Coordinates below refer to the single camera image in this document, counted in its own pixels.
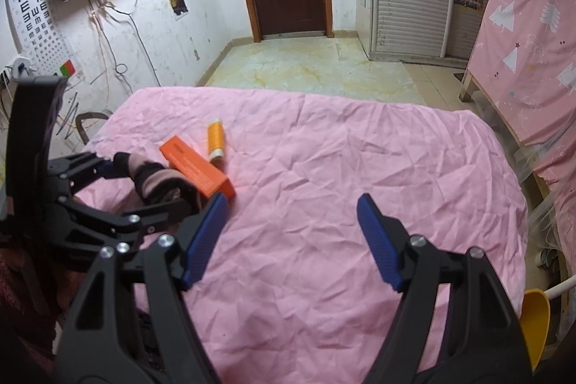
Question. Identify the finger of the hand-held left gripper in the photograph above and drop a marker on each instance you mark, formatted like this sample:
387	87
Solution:
85	170
153	218

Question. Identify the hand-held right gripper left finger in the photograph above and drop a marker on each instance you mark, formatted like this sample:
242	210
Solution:
207	240

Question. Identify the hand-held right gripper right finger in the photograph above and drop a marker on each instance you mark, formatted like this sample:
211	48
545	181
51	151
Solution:
378	240

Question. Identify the pink black striped sock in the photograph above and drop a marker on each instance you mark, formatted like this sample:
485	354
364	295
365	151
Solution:
153	179

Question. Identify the dark curved chair back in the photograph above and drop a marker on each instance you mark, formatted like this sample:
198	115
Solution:
80	125

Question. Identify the orange box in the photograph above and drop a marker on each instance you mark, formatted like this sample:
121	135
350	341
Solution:
198	172

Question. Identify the white power adapter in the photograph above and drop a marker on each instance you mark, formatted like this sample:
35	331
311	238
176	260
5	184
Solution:
20	67

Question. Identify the colourful puzzle cube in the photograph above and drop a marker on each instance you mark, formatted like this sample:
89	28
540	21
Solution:
66	69

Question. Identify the pink tablecloth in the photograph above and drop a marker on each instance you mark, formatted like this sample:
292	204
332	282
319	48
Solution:
337	150

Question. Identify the orange thread spool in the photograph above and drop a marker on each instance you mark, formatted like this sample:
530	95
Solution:
215	139

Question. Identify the eye chart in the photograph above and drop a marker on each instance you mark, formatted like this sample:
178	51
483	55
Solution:
36	19

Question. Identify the clear plastic sheet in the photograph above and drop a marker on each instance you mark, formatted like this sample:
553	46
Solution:
526	159

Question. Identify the pink printed curtain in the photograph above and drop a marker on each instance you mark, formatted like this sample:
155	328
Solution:
531	28

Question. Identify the wooden bed frame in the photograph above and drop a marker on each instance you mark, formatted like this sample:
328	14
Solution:
468	89

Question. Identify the dark wall socket box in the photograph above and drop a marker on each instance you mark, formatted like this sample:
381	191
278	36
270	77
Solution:
179	5

